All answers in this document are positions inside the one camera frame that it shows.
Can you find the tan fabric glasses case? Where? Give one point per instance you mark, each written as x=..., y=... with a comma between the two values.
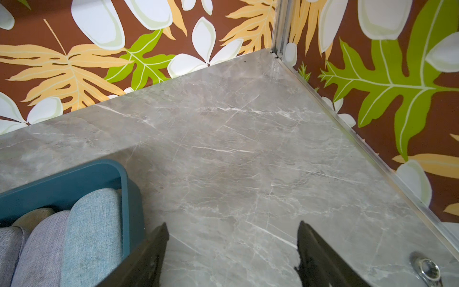
x=30, y=220

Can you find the lilac glasses case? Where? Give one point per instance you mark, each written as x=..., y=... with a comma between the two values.
x=40, y=262
x=13, y=240

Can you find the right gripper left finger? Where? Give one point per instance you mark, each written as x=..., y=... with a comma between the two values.
x=143, y=266

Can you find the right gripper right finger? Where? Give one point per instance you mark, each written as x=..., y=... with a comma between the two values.
x=320, y=265

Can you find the light blue glasses case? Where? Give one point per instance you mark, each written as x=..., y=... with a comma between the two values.
x=93, y=239

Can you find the teal plastic storage box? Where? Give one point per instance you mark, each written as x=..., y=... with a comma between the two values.
x=62, y=190

